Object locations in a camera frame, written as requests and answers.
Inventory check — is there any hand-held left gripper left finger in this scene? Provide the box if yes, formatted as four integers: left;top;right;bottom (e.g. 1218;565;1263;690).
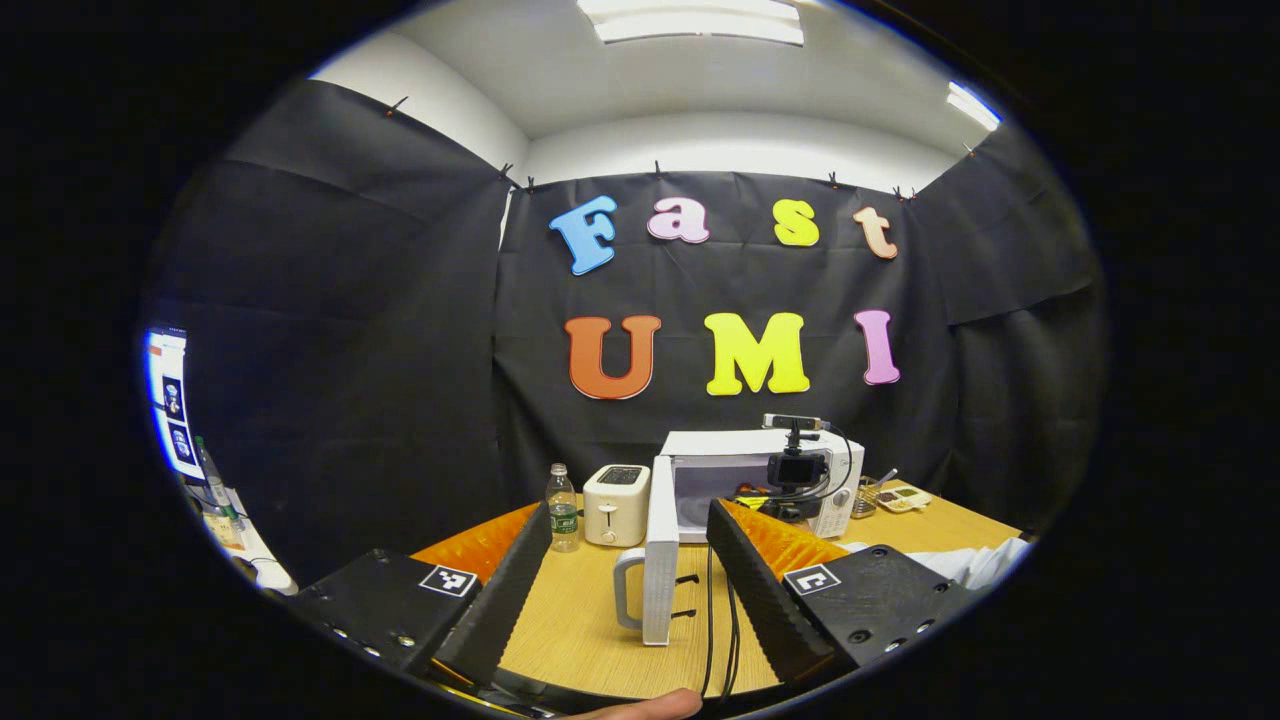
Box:
290;500;555;689

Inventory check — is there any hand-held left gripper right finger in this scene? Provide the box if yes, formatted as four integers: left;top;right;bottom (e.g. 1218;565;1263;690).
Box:
706;498;977;686

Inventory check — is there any white microwave oven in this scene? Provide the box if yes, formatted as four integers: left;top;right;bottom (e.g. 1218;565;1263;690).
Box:
613;430;866;646

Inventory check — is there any clear water bottle green label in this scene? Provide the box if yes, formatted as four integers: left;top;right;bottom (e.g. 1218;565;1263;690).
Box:
546;463;580;553

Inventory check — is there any white toaster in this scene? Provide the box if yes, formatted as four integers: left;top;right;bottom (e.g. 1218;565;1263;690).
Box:
583;464;651;547

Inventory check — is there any white side desk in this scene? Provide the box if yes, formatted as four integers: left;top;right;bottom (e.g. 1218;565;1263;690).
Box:
190;485;298;593

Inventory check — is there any black backdrop cloth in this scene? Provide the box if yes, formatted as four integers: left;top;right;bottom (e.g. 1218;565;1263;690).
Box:
140;80;1111;591

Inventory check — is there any slim clear bottle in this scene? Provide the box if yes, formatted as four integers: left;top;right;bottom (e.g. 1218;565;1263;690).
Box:
195;435;241;521

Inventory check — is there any small ceiling light panel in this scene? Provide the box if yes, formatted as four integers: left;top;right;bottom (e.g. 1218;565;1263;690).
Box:
946;82;1001;131

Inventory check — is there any computer monitor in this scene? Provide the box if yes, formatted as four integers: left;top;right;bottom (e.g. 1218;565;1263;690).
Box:
143;328;206;481

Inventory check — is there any long ceiling light panel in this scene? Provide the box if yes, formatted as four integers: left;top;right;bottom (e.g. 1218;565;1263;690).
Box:
577;0;806;46

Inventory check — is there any black cable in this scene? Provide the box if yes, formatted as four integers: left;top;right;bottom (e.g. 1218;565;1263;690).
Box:
700;545;741;699

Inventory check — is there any wire basket with spoon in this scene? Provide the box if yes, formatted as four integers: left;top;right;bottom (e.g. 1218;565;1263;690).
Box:
857;468;898;518

